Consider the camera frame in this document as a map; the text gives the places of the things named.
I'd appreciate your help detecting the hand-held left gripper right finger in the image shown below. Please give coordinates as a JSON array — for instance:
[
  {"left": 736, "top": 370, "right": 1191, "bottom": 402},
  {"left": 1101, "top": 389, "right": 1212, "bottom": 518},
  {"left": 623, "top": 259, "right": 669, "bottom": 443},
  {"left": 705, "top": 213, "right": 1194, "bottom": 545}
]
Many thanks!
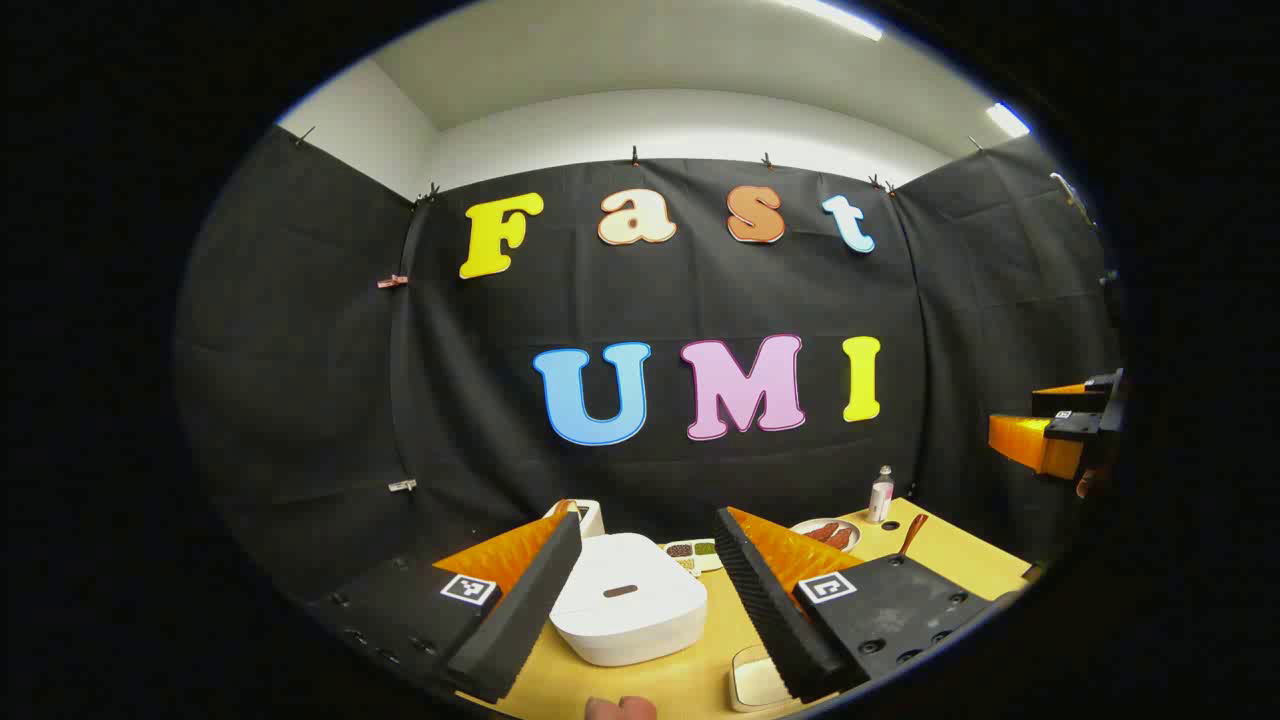
[{"left": 713, "top": 506, "right": 1001, "bottom": 704}]

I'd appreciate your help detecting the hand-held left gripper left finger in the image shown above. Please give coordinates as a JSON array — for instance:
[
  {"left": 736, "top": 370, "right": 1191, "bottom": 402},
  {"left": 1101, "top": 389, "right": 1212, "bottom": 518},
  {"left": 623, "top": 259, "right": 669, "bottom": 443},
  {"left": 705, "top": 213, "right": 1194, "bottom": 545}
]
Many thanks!
[{"left": 310, "top": 500, "right": 583, "bottom": 706}]

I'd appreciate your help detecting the cream dish of rice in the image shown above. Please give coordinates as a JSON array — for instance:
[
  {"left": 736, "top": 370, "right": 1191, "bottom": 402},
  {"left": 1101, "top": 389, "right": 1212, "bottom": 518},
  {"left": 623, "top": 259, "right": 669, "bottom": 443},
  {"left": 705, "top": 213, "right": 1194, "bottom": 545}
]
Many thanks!
[{"left": 728, "top": 645, "right": 796, "bottom": 713}]

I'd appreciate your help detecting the white rice cooker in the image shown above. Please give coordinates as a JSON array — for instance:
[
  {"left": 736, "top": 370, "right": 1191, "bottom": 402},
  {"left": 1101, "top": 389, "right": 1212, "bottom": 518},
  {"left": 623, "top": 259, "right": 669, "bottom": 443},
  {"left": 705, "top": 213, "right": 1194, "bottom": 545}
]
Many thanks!
[{"left": 549, "top": 533, "right": 709, "bottom": 668}]

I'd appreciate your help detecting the white divided dish of grains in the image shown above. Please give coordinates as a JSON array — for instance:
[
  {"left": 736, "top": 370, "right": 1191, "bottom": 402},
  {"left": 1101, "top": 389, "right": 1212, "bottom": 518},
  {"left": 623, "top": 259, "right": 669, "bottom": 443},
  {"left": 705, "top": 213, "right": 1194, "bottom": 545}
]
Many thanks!
[{"left": 662, "top": 539, "right": 723, "bottom": 579}]

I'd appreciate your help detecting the white round plate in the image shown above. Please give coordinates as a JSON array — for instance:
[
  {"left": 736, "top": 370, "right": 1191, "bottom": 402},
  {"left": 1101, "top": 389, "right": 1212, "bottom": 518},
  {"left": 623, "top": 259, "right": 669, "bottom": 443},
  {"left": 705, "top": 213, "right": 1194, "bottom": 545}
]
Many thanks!
[{"left": 790, "top": 518, "right": 863, "bottom": 554}]

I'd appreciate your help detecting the white toaster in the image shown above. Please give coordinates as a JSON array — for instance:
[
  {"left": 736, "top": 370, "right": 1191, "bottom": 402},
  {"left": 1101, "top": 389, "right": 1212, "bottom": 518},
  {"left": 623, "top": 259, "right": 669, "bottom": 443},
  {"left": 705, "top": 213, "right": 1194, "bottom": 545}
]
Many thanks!
[{"left": 545, "top": 499, "right": 605, "bottom": 541}]

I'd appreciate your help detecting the black backdrop cloth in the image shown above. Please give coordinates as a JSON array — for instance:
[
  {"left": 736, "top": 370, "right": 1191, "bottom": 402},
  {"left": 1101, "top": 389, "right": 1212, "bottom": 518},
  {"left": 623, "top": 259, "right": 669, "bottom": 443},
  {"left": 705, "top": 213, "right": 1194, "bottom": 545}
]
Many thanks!
[{"left": 175, "top": 125, "right": 1126, "bottom": 601}]

